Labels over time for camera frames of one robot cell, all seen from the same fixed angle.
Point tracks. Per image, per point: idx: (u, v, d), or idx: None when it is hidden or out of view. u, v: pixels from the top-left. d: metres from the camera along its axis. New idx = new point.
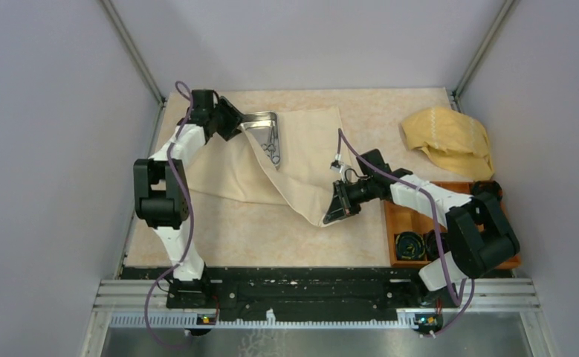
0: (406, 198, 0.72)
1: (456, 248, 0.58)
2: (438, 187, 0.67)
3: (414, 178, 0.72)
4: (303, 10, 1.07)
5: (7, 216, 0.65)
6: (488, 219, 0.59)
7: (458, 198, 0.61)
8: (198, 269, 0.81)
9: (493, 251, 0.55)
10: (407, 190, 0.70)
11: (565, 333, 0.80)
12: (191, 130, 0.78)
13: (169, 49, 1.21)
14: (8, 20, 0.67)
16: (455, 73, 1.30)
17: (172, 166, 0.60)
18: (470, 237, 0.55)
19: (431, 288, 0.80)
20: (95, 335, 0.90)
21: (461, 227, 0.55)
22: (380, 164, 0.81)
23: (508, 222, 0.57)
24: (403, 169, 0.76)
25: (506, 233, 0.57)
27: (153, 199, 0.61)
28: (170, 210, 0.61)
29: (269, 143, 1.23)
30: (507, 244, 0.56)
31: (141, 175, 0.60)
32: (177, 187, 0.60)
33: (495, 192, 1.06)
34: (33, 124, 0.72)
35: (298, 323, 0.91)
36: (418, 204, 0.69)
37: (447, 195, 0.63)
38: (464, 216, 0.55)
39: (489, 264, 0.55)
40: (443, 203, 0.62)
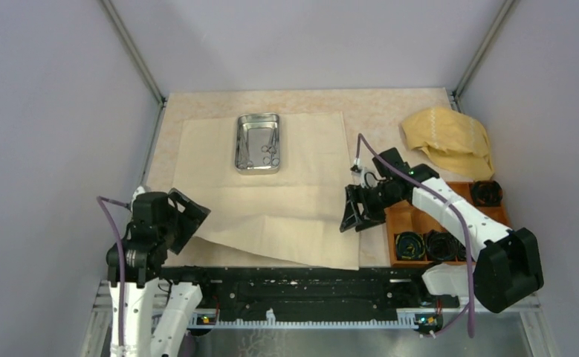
0: (429, 207, 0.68)
1: (481, 281, 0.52)
2: (470, 205, 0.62)
3: (441, 185, 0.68)
4: (302, 10, 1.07)
5: (6, 215, 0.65)
6: (519, 256, 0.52)
7: (494, 228, 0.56)
8: (196, 298, 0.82)
9: (518, 291, 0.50)
10: (435, 201, 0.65)
11: (565, 333, 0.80)
12: (135, 306, 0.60)
13: (169, 49, 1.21)
14: (7, 21, 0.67)
16: (455, 73, 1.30)
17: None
18: (501, 277, 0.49)
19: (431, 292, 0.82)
20: (94, 336, 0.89)
21: (496, 268, 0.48)
22: (399, 163, 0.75)
23: (541, 263, 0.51)
24: (428, 169, 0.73)
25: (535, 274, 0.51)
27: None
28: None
29: (270, 146, 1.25)
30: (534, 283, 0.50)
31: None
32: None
33: (495, 192, 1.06)
34: (32, 123, 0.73)
35: (298, 323, 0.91)
36: (442, 218, 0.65)
37: (481, 223, 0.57)
38: (498, 253, 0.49)
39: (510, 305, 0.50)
40: (476, 231, 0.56)
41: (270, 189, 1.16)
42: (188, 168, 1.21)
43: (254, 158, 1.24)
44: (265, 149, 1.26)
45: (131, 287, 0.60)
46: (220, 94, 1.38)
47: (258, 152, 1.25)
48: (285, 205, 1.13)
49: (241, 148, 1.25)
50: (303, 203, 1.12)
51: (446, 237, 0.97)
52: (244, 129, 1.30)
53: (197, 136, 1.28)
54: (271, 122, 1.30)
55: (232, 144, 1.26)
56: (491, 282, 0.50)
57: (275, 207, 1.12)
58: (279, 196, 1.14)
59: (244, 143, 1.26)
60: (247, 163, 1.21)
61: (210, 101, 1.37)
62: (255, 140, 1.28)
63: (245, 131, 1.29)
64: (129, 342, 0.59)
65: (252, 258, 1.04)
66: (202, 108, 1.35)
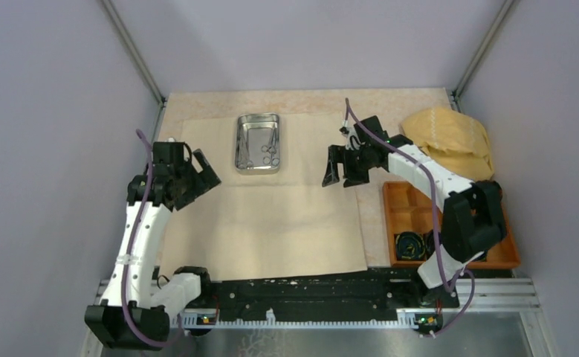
0: (402, 169, 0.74)
1: (449, 229, 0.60)
2: (439, 165, 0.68)
3: (415, 150, 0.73)
4: (302, 10, 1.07)
5: (5, 215, 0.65)
6: (482, 206, 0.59)
7: (458, 182, 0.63)
8: (195, 292, 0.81)
9: (482, 236, 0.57)
10: (406, 163, 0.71)
11: (565, 333, 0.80)
12: (148, 222, 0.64)
13: (169, 49, 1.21)
14: (7, 20, 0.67)
16: (455, 73, 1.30)
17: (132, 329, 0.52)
18: (464, 224, 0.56)
19: (429, 286, 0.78)
20: (94, 335, 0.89)
21: (458, 215, 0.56)
22: (377, 131, 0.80)
23: (502, 212, 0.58)
24: (403, 138, 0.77)
25: (498, 224, 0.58)
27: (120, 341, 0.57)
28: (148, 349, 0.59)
29: (270, 146, 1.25)
30: (496, 233, 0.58)
31: (99, 332, 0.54)
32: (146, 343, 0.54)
33: (495, 191, 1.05)
34: (32, 123, 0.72)
35: (298, 323, 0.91)
36: (414, 178, 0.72)
37: (447, 178, 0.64)
38: (461, 202, 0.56)
39: (476, 248, 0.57)
40: (442, 186, 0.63)
41: (270, 189, 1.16)
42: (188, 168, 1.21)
43: (254, 158, 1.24)
44: (265, 149, 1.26)
45: (149, 207, 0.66)
46: (220, 94, 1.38)
47: (258, 152, 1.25)
48: (285, 204, 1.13)
49: (241, 148, 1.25)
50: (303, 203, 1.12)
51: None
52: (244, 129, 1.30)
53: (198, 136, 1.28)
54: (271, 123, 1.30)
55: (233, 144, 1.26)
56: (455, 227, 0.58)
57: (276, 206, 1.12)
58: (279, 195, 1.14)
59: (244, 143, 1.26)
60: (247, 163, 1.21)
61: (209, 101, 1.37)
62: (255, 140, 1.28)
63: (245, 130, 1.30)
64: (136, 253, 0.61)
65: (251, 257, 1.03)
66: (202, 108, 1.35)
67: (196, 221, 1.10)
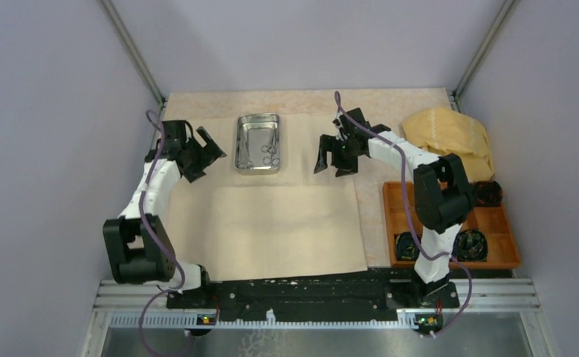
0: (382, 152, 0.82)
1: (422, 199, 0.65)
2: (412, 145, 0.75)
3: (392, 135, 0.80)
4: (303, 11, 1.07)
5: (5, 216, 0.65)
6: (451, 178, 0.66)
7: (427, 157, 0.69)
8: (195, 280, 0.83)
9: (450, 204, 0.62)
10: (384, 146, 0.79)
11: (564, 333, 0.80)
12: (163, 170, 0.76)
13: (169, 50, 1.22)
14: (7, 21, 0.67)
16: (455, 73, 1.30)
17: (147, 228, 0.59)
18: (432, 193, 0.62)
19: (425, 281, 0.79)
20: (95, 335, 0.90)
21: (426, 181, 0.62)
22: (363, 122, 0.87)
23: (467, 182, 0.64)
24: (383, 126, 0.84)
25: (465, 193, 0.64)
27: (130, 262, 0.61)
28: (154, 273, 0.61)
29: (270, 146, 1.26)
30: (464, 202, 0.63)
31: (113, 241, 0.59)
32: (156, 248, 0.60)
33: (495, 192, 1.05)
34: (32, 125, 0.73)
35: (298, 323, 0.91)
36: (392, 158, 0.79)
37: (418, 155, 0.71)
38: (429, 173, 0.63)
39: (447, 216, 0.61)
40: (412, 160, 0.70)
41: (270, 189, 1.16)
42: None
43: (254, 158, 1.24)
44: (265, 149, 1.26)
45: (163, 161, 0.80)
46: (220, 94, 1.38)
47: (258, 152, 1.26)
48: (285, 204, 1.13)
49: (241, 148, 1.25)
50: (303, 203, 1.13)
51: None
52: (244, 129, 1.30)
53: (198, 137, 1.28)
54: (271, 123, 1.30)
55: (233, 144, 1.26)
56: (425, 195, 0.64)
57: (276, 206, 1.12)
58: (279, 195, 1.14)
59: (244, 143, 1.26)
60: (247, 163, 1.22)
61: (210, 101, 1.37)
62: (255, 140, 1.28)
63: (245, 131, 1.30)
64: (152, 185, 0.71)
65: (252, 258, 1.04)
66: (202, 109, 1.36)
67: (196, 221, 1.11)
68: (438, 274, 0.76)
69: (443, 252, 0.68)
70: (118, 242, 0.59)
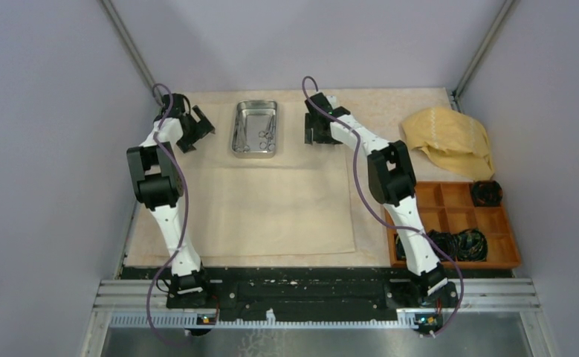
0: (343, 134, 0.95)
1: (374, 179, 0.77)
2: (366, 129, 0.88)
3: (349, 119, 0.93)
4: (302, 10, 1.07)
5: (3, 217, 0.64)
6: (398, 160, 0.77)
7: (379, 143, 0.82)
8: (195, 262, 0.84)
9: (396, 183, 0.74)
10: (343, 129, 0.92)
11: (564, 332, 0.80)
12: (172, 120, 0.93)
13: (169, 50, 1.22)
14: (7, 21, 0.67)
16: (455, 73, 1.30)
17: (163, 148, 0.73)
18: (381, 175, 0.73)
19: (418, 273, 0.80)
20: (95, 335, 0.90)
21: (376, 165, 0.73)
22: (325, 105, 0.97)
23: (411, 163, 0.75)
24: (343, 109, 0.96)
25: (409, 172, 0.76)
27: (149, 181, 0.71)
28: (168, 188, 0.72)
29: (268, 132, 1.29)
30: (408, 181, 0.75)
31: (135, 161, 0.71)
32: (170, 165, 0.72)
33: (495, 192, 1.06)
34: (30, 126, 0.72)
35: (298, 323, 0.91)
36: (349, 140, 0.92)
37: (372, 140, 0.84)
38: (379, 158, 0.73)
39: (392, 192, 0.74)
40: (367, 146, 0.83)
41: (270, 186, 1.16)
42: (188, 164, 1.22)
43: (252, 143, 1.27)
44: (263, 134, 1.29)
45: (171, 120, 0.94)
46: (220, 94, 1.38)
47: (256, 136, 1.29)
48: (285, 202, 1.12)
49: (240, 132, 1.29)
50: (303, 203, 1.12)
51: (446, 237, 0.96)
52: (244, 113, 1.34)
53: None
54: (270, 109, 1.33)
55: (231, 127, 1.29)
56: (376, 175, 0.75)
57: (274, 198, 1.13)
58: (279, 195, 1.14)
59: (242, 128, 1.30)
60: (244, 147, 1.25)
61: (209, 101, 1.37)
62: (255, 124, 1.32)
63: (244, 115, 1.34)
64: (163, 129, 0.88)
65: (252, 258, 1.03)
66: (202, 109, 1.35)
67: (196, 220, 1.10)
68: (424, 260, 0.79)
69: (410, 227, 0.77)
70: (139, 163, 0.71)
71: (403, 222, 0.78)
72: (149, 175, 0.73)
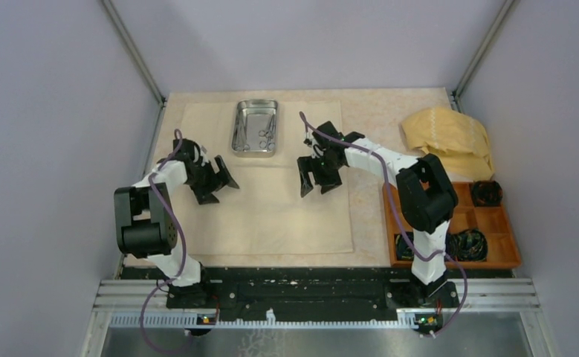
0: (359, 161, 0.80)
1: (407, 204, 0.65)
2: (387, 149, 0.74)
3: (366, 142, 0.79)
4: (302, 11, 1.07)
5: (4, 216, 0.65)
6: (432, 177, 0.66)
7: (406, 160, 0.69)
8: (195, 274, 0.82)
9: (435, 204, 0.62)
10: (360, 154, 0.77)
11: (564, 333, 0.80)
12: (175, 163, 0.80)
13: (169, 51, 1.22)
14: (7, 22, 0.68)
16: (455, 73, 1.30)
17: (155, 190, 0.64)
18: (415, 196, 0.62)
19: (425, 282, 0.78)
20: (94, 335, 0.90)
21: (409, 187, 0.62)
22: (334, 134, 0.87)
23: (448, 178, 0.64)
24: (355, 134, 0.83)
25: (448, 190, 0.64)
27: (136, 227, 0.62)
28: (157, 237, 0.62)
29: (268, 131, 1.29)
30: (449, 200, 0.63)
31: (123, 202, 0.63)
32: (163, 209, 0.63)
33: (495, 192, 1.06)
34: (32, 126, 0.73)
35: (298, 323, 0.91)
36: (370, 166, 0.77)
37: (396, 159, 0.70)
38: (410, 177, 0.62)
39: (434, 216, 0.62)
40: (393, 165, 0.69)
41: (271, 186, 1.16)
42: None
43: (252, 142, 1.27)
44: (264, 134, 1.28)
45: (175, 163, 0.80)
46: (221, 93, 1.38)
47: (256, 136, 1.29)
48: (285, 202, 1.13)
49: (240, 132, 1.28)
50: (303, 202, 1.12)
51: None
52: (244, 113, 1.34)
53: (198, 134, 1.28)
54: (271, 109, 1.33)
55: (231, 127, 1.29)
56: (408, 199, 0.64)
57: (273, 196, 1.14)
58: (279, 194, 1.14)
59: (242, 127, 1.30)
60: (244, 146, 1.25)
61: (210, 101, 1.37)
62: (255, 124, 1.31)
63: (245, 115, 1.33)
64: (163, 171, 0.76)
65: (251, 257, 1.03)
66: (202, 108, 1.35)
67: (196, 220, 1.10)
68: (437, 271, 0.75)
69: (437, 250, 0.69)
70: (126, 207, 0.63)
71: (430, 247, 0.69)
72: (137, 221, 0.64)
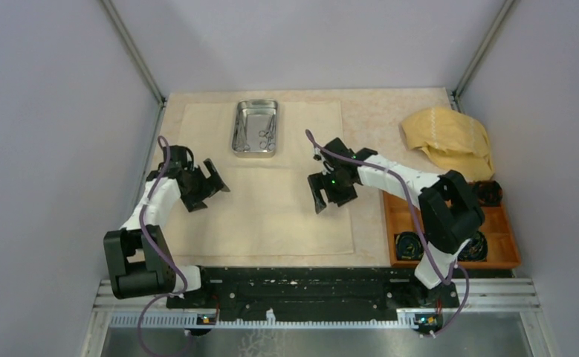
0: (374, 178, 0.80)
1: (432, 224, 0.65)
2: (404, 166, 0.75)
3: (380, 159, 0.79)
4: (302, 10, 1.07)
5: (4, 214, 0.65)
6: (456, 195, 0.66)
7: (425, 178, 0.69)
8: (195, 282, 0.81)
9: (461, 223, 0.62)
10: (377, 172, 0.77)
11: (565, 334, 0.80)
12: (163, 186, 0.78)
13: (169, 51, 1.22)
14: (7, 21, 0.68)
16: (455, 73, 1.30)
17: (148, 237, 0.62)
18: (443, 217, 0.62)
19: (431, 285, 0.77)
20: (94, 335, 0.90)
21: (433, 207, 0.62)
22: (343, 151, 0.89)
23: (474, 196, 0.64)
24: (368, 151, 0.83)
25: (473, 207, 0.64)
27: (131, 277, 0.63)
28: (154, 285, 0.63)
29: (267, 131, 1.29)
30: (474, 218, 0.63)
31: (113, 251, 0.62)
32: (157, 258, 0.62)
33: (495, 192, 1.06)
34: (32, 126, 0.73)
35: (298, 323, 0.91)
36: (387, 184, 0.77)
37: (415, 176, 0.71)
38: (432, 196, 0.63)
39: (460, 236, 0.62)
40: (413, 184, 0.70)
41: (270, 186, 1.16)
42: None
43: (252, 142, 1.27)
44: (264, 134, 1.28)
45: (164, 182, 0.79)
46: (220, 94, 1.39)
47: (256, 136, 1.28)
48: (284, 202, 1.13)
49: (240, 132, 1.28)
50: (303, 203, 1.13)
51: None
52: (244, 113, 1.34)
53: (198, 134, 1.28)
54: (271, 109, 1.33)
55: (231, 127, 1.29)
56: (432, 219, 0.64)
57: (273, 196, 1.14)
58: (279, 195, 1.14)
59: (242, 128, 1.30)
60: (244, 147, 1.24)
61: (209, 101, 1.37)
62: (255, 124, 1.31)
63: (245, 115, 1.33)
64: (154, 198, 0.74)
65: (251, 257, 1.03)
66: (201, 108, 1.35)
67: (196, 219, 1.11)
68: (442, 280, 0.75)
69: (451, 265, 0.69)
70: (118, 255, 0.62)
71: (444, 264, 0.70)
72: (131, 265, 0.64)
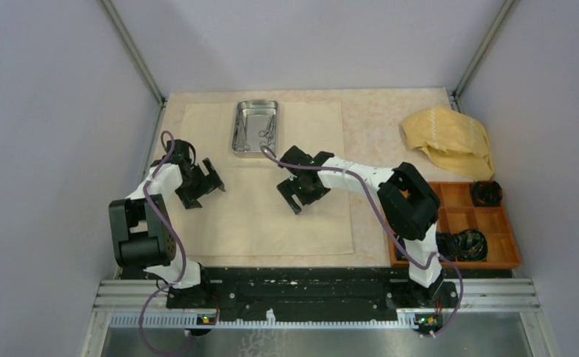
0: (335, 181, 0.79)
1: (395, 219, 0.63)
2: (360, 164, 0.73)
3: (337, 161, 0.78)
4: (302, 10, 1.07)
5: (4, 214, 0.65)
6: (411, 185, 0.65)
7: (380, 173, 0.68)
8: (195, 277, 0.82)
9: (422, 212, 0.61)
10: (335, 174, 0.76)
11: (565, 333, 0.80)
12: (168, 168, 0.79)
13: (169, 51, 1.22)
14: (7, 21, 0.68)
16: (455, 73, 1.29)
17: (151, 201, 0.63)
18: (402, 207, 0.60)
19: (425, 285, 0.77)
20: (94, 335, 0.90)
21: (393, 200, 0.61)
22: (302, 158, 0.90)
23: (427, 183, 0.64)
24: (325, 154, 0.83)
25: (429, 194, 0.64)
27: (132, 242, 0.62)
28: (155, 251, 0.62)
29: (267, 131, 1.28)
30: (432, 204, 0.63)
31: (117, 216, 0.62)
32: (160, 223, 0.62)
33: (495, 192, 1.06)
34: (32, 126, 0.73)
35: (298, 323, 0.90)
36: (348, 184, 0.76)
37: (372, 173, 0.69)
38: (390, 190, 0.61)
39: (424, 224, 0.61)
40: (371, 181, 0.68)
41: (270, 186, 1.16)
42: None
43: (252, 142, 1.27)
44: (263, 134, 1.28)
45: (168, 166, 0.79)
46: (220, 94, 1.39)
47: (256, 136, 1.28)
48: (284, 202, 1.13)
49: (240, 132, 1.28)
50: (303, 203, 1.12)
51: (446, 237, 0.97)
52: (244, 113, 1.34)
53: (198, 134, 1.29)
54: (271, 109, 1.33)
55: (231, 127, 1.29)
56: (395, 213, 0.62)
57: (273, 196, 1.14)
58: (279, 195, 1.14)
59: (242, 127, 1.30)
60: (244, 146, 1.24)
61: (209, 101, 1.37)
62: (255, 124, 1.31)
63: (245, 115, 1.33)
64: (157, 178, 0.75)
65: (251, 257, 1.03)
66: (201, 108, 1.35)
67: (195, 220, 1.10)
68: (433, 276, 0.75)
69: (432, 253, 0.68)
70: (122, 220, 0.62)
71: (424, 253, 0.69)
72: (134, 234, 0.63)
